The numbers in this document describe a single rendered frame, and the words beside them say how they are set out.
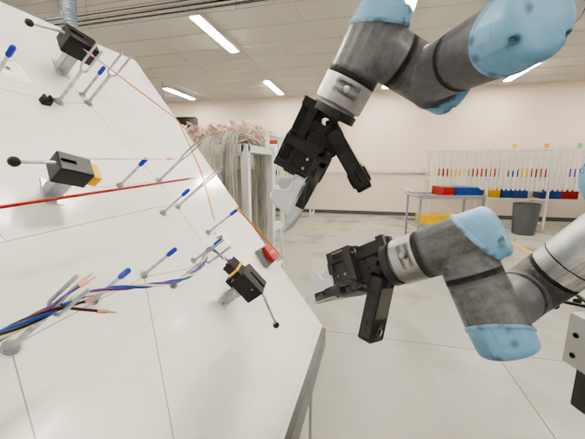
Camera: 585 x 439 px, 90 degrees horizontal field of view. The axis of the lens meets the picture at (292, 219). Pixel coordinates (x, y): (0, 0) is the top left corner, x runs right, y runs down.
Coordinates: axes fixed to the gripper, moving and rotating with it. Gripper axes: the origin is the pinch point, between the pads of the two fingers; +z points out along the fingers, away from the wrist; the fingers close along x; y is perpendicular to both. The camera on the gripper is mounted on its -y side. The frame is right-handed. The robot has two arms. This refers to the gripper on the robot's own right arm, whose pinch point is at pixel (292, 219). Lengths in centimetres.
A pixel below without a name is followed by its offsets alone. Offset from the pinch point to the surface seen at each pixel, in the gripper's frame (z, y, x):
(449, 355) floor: 92, -155, -126
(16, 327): 6.6, 18.2, 32.8
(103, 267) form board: 14.8, 22.7, 14.8
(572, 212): -59, -645, -711
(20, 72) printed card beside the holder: -1, 56, -3
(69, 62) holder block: -4, 55, -13
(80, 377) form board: 18.5, 14.8, 27.6
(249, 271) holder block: 14.2, 2.8, 0.1
